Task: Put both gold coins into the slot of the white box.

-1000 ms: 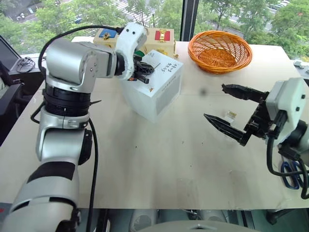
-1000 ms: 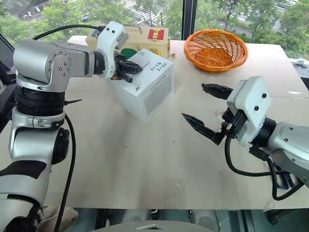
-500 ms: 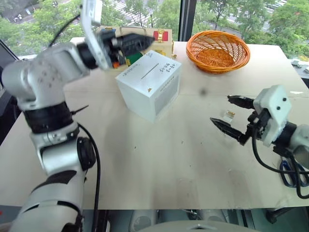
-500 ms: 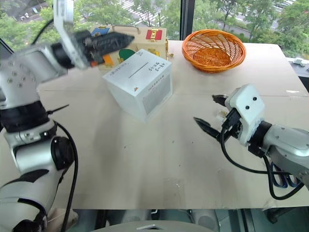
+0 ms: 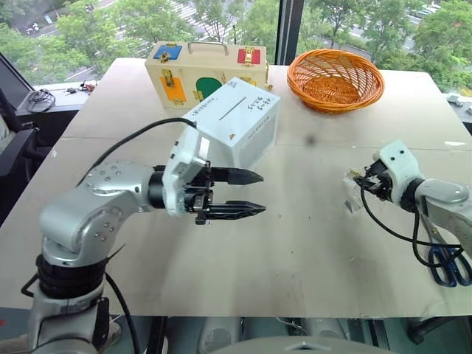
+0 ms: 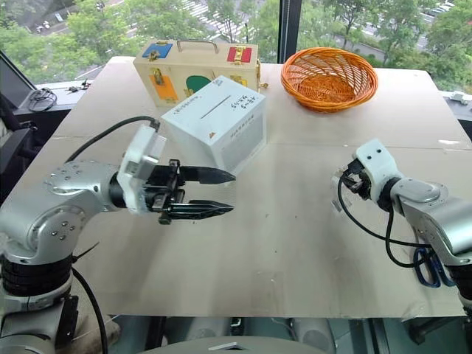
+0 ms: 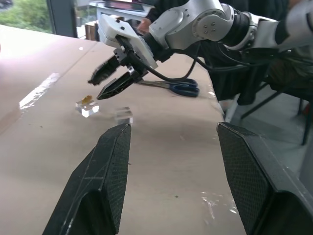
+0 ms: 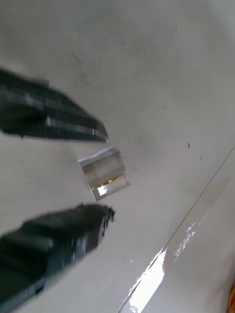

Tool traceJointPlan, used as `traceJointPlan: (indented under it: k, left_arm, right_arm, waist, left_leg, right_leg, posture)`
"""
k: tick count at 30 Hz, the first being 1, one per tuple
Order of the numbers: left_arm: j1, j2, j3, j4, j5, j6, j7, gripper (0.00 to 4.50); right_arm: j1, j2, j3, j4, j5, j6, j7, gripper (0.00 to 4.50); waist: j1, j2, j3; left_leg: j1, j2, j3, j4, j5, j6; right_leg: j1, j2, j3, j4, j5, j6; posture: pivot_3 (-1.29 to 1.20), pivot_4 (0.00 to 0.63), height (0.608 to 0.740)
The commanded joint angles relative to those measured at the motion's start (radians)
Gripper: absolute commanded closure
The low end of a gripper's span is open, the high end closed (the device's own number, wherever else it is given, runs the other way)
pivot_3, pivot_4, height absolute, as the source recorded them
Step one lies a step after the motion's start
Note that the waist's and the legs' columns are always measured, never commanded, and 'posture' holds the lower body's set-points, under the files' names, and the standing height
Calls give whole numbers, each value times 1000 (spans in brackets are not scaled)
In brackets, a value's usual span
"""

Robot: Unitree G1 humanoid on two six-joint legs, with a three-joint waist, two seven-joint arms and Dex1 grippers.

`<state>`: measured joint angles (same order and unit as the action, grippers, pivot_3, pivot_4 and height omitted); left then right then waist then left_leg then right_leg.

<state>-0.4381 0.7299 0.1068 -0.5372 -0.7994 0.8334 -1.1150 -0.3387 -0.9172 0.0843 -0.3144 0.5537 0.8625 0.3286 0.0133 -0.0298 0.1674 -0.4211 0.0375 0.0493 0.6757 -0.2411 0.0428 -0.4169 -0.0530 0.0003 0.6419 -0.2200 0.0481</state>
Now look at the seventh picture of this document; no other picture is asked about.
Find dark window frame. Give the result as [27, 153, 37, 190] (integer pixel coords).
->
[46, 0, 78, 39]

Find blue handled scissors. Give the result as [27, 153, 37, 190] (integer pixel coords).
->
[139, 78, 201, 98]

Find white background table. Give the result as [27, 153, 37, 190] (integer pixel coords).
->
[89, 0, 154, 23]

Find brown cardboard box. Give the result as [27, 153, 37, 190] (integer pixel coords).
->
[84, 21, 101, 42]

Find person in dark clothes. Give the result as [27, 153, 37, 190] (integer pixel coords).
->
[138, 0, 313, 106]

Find black metal chair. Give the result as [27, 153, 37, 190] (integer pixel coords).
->
[241, 82, 313, 145]

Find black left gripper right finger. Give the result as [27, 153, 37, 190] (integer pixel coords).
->
[216, 121, 313, 235]

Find silver robot body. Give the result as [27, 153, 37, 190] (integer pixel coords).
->
[275, 0, 313, 51]

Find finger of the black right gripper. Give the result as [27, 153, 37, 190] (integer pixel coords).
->
[87, 55, 122, 87]
[96, 70, 137, 100]

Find bystander bare hand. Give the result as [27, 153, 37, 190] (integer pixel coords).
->
[138, 18, 153, 34]

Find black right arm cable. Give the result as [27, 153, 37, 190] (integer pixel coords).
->
[127, 43, 277, 82]

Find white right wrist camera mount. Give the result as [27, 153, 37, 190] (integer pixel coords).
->
[97, 13, 158, 69]

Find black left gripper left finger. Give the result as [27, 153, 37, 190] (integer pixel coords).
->
[43, 122, 132, 235]

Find clear acrylic block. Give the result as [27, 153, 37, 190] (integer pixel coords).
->
[74, 98, 100, 118]
[114, 106, 134, 126]

